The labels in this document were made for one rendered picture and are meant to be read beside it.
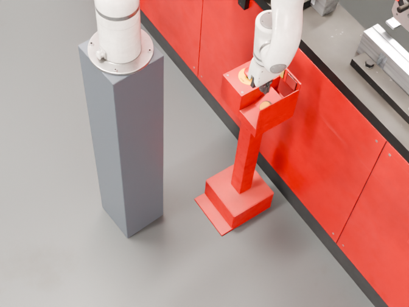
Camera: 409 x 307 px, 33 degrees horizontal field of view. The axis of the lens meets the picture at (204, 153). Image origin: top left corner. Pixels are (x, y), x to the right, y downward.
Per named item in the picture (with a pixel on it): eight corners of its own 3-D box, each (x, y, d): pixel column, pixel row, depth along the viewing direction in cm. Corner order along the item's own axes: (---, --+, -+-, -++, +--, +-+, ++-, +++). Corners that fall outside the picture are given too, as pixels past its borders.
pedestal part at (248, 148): (230, 183, 283) (243, 104, 238) (242, 176, 285) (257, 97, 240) (239, 194, 281) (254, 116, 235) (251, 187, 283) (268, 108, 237)
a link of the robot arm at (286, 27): (330, 2, 171) (289, 77, 196) (313, -45, 179) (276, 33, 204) (296, 0, 169) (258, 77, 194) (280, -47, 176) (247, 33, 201)
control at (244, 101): (220, 96, 239) (223, 62, 224) (257, 77, 244) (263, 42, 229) (254, 137, 231) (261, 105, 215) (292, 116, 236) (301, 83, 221)
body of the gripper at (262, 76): (274, 38, 207) (271, 61, 217) (246, 53, 205) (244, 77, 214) (289, 55, 204) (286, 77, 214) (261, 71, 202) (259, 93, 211)
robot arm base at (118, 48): (112, 86, 196) (108, 42, 181) (75, 44, 204) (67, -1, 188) (166, 55, 203) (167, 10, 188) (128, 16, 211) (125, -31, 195)
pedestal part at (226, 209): (193, 200, 292) (195, 185, 282) (242, 172, 300) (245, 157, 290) (221, 236, 284) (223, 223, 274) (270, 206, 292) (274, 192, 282)
